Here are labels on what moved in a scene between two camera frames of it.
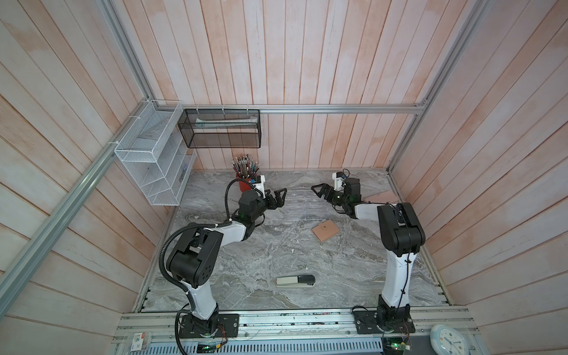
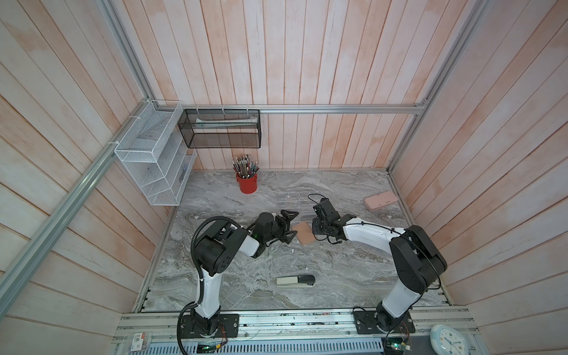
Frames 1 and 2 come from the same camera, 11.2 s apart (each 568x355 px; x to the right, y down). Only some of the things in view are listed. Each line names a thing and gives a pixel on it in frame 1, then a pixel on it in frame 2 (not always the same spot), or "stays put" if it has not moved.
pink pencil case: x=387 y=197 stays put
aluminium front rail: x=280 y=333 stays put
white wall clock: x=445 y=340 stays put
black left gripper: x=279 y=203 → x=285 y=225
